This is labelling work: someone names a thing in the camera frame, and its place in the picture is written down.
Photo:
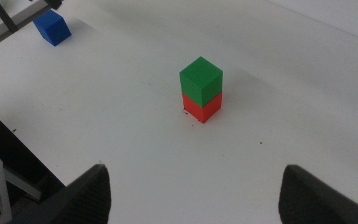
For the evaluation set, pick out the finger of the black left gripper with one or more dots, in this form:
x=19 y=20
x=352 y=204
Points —
x=3 y=17
x=54 y=3

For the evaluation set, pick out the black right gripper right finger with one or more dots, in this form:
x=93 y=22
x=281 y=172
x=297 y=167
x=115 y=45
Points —
x=309 y=202

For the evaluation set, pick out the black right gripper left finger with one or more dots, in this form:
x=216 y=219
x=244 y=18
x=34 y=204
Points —
x=85 y=199

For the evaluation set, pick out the blue cube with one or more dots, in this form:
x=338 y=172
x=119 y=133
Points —
x=53 y=28

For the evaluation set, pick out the red cube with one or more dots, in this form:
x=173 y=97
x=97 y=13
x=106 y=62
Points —
x=207 y=110

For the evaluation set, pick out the green cube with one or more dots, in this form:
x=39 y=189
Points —
x=201 y=81

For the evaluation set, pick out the grey metal bar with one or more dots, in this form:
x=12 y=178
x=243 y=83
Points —
x=22 y=183

